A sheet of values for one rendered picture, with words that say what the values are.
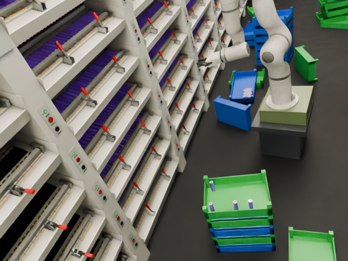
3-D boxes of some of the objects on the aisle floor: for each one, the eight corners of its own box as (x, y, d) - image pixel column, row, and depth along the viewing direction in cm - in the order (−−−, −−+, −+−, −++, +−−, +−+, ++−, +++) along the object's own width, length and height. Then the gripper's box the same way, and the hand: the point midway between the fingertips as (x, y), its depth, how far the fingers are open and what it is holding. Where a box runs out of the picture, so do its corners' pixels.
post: (150, 253, 164) (-137, -191, 56) (144, 269, 158) (-195, -195, 49) (121, 246, 172) (-178, -151, 64) (114, 261, 166) (-232, -150, 58)
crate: (248, 131, 219) (245, 110, 207) (217, 120, 239) (213, 100, 227) (254, 125, 222) (251, 104, 210) (223, 114, 242) (219, 95, 230)
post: (209, 104, 258) (145, -168, 150) (206, 111, 252) (137, -168, 144) (188, 105, 267) (113, -152, 158) (185, 111, 260) (105, -152, 152)
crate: (254, 102, 244) (252, 96, 238) (230, 102, 252) (229, 97, 246) (257, 74, 257) (256, 68, 251) (235, 75, 266) (233, 70, 260)
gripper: (224, 44, 180) (198, 52, 190) (218, 57, 169) (191, 64, 179) (228, 54, 184) (203, 62, 194) (223, 68, 173) (197, 75, 183)
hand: (200, 62), depth 185 cm, fingers open, 3 cm apart
